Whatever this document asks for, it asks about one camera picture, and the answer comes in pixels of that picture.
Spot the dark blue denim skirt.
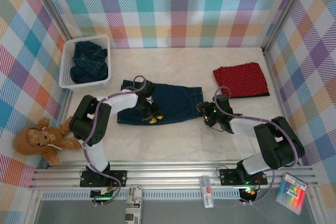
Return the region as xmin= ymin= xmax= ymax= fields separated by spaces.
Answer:
xmin=70 ymin=40 xmax=110 ymax=84
xmin=117 ymin=79 xmax=203 ymax=125

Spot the black skirt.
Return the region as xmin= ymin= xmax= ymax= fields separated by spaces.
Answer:
xmin=223 ymin=90 xmax=271 ymax=99

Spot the red polka dot skirt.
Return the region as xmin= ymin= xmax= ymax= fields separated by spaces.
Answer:
xmin=212 ymin=61 xmax=270 ymax=98

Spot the white plastic basket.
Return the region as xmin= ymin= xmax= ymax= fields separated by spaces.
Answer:
xmin=58 ymin=35 xmax=111 ymax=90

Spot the clear plastic box with labels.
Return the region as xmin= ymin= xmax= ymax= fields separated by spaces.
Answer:
xmin=199 ymin=175 xmax=215 ymax=209

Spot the colourful marker pack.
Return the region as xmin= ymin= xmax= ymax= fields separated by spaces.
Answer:
xmin=275 ymin=173 xmax=308 ymax=216

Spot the brown teddy bear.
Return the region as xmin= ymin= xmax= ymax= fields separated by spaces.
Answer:
xmin=13 ymin=115 xmax=83 ymax=164

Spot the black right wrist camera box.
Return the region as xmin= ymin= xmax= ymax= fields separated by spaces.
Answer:
xmin=215 ymin=94 xmax=233 ymax=112

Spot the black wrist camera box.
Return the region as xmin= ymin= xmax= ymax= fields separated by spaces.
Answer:
xmin=215 ymin=94 xmax=233 ymax=112
xmin=141 ymin=81 xmax=156 ymax=98

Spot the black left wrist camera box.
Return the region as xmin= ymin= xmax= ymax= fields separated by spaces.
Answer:
xmin=141 ymin=81 xmax=156 ymax=98

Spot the aluminium frame rail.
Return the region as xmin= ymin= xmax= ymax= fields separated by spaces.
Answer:
xmin=27 ymin=159 xmax=320 ymax=190

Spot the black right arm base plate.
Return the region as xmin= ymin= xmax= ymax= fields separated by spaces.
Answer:
xmin=219 ymin=168 xmax=268 ymax=187

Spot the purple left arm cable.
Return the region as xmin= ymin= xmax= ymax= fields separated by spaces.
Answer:
xmin=81 ymin=75 xmax=148 ymax=208

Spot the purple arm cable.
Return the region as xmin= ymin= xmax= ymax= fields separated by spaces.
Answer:
xmin=81 ymin=75 xmax=148 ymax=208
xmin=213 ymin=86 xmax=302 ymax=205

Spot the slotted grey cable duct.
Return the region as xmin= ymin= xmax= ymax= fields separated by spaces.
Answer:
xmin=40 ymin=189 xmax=242 ymax=200

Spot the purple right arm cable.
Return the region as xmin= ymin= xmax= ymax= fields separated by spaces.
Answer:
xmin=213 ymin=86 xmax=302 ymax=205

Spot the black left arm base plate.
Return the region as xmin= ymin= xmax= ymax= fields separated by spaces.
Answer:
xmin=80 ymin=169 xmax=128 ymax=188

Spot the aluminium corner post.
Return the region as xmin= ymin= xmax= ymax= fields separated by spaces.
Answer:
xmin=31 ymin=0 xmax=73 ymax=42
xmin=261 ymin=0 xmax=314 ymax=51

